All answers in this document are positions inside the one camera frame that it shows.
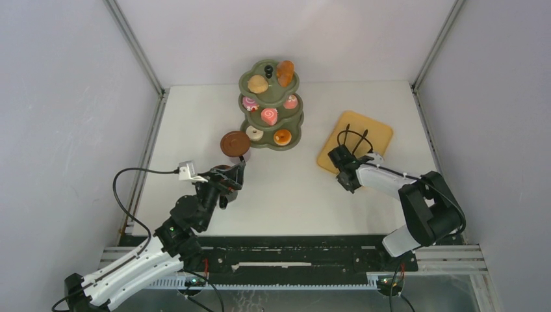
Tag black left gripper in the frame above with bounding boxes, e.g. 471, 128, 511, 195
191, 162, 245, 229

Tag yellow serving tray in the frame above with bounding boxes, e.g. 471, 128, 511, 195
316, 110, 393, 174

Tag white glazed donut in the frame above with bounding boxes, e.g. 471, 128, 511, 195
245, 125, 264, 142

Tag orange glazed donut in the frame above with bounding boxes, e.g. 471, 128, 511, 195
273, 129, 292, 146

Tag green three-tier dessert stand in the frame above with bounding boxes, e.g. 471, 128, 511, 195
238, 59, 304, 151

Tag pink swirl cake slice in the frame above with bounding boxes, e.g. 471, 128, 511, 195
261, 108, 278, 126

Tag purple swirl cake slice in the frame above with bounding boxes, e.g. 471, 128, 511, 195
241, 96, 259, 112

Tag pink strawberry cake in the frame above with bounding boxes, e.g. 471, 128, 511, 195
283, 94, 298, 110

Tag beige round cookie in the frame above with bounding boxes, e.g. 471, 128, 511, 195
247, 75, 269, 94

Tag brown croissant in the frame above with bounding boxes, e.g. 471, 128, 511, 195
276, 60, 294, 88

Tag brown saucer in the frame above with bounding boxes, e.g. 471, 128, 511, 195
212, 164, 231, 170

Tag black metal food tongs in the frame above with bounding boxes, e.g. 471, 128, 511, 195
343, 123, 373, 157

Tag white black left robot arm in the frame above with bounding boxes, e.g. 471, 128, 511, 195
51, 157, 246, 311

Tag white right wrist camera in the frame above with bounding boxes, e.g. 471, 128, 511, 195
366, 152, 384, 165

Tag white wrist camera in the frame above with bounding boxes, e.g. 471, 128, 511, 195
178, 160, 207, 183
366, 152, 384, 165

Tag black right camera cable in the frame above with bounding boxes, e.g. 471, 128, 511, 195
336, 129, 467, 298

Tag black camera cable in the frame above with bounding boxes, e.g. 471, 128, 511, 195
112, 168, 180, 255
336, 129, 467, 298

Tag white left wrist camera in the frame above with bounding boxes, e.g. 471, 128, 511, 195
178, 160, 207, 183

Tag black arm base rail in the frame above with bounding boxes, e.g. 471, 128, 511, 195
184, 235, 418, 286

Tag black left camera cable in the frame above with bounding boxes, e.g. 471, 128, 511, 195
112, 168, 180, 255

